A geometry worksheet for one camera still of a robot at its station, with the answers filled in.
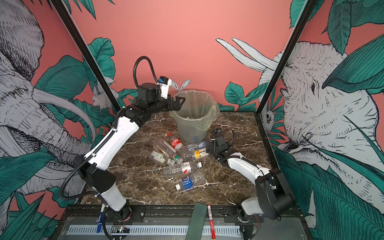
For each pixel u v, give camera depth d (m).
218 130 0.78
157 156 0.89
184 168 0.84
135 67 0.49
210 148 0.82
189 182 0.80
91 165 0.43
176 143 0.95
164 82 0.62
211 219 0.72
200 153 0.90
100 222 0.70
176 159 0.90
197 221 0.72
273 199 0.42
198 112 1.05
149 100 0.56
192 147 0.95
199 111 1.04
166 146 0.98
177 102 0.65
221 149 0.68
